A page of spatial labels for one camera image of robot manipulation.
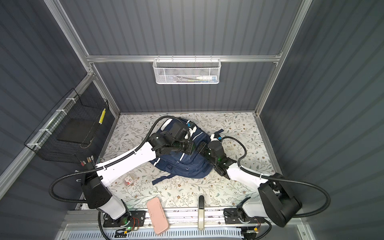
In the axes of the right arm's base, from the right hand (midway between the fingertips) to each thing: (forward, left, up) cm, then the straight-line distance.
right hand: (198, 146), depth 84 cm
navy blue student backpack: (-10, +2, -4) cm, 11 cm away
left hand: (-4, +1, +7) cm, 8 cm away
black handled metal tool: (-32, -1, -11) cm, 33 cm away
